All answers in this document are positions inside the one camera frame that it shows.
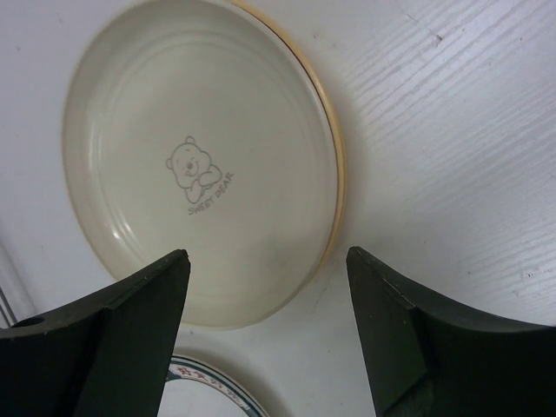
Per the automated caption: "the aluminium table rail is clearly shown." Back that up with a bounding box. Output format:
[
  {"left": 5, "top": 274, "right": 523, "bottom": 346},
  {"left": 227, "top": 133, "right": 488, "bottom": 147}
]
[{"left": 0, "top": 242, "right": 27, "bottom": 329}]

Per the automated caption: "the yellow plate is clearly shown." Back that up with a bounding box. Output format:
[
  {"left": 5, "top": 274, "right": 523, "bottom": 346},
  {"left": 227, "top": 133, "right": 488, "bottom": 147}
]
[{"left": 231, "top": 1, "right": 348, "bottom": 291}]

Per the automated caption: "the cream white plate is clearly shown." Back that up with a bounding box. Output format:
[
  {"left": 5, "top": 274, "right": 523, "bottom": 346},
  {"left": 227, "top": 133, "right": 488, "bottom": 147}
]
[{"left": 62, "top": 1, "right": 337, "bottom": 329}]

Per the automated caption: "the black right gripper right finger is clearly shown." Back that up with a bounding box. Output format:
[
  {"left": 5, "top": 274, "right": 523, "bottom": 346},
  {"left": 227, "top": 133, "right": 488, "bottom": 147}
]
[{"left": 346, "top": 247, "right": 555, "bottom": 416}]

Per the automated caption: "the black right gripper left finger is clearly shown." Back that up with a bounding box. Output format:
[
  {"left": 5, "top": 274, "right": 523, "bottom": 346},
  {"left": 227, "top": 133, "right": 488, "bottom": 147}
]
[{"left": 1, "top": 249, "right": 191, "bottom": 416}]

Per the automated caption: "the white bowl green band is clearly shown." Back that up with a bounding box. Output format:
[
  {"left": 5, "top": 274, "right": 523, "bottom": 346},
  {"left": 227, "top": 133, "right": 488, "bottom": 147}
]
[{"left": 158, "top": 354, "right": 269, "bottom": 417}]

